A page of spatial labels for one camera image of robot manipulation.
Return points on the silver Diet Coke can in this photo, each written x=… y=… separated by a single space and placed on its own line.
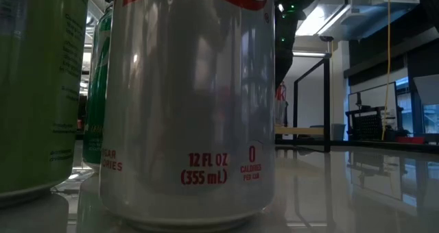
x=281 y=102
x=188 y=89

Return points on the green Sprite can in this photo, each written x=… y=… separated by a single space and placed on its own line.
x=97 y=89

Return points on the light green beverage can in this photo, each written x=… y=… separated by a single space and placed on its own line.
x=34 y=89

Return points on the grey bin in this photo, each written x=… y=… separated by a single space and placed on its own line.
x=338 y=132

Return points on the black perforated rack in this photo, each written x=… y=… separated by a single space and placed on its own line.
x=368 y=126

